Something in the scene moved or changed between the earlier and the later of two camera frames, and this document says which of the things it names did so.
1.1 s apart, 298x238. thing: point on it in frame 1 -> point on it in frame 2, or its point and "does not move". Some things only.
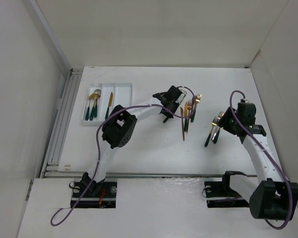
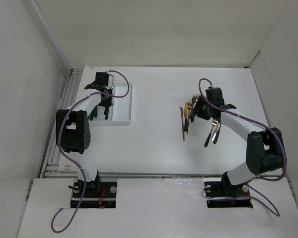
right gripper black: (223, 121) -> (198, 110)
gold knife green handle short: (186, 109) does not move
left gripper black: (168, 115) -> (107, 103)
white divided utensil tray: (102, 98) does not move
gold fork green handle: (214, 123) does not move
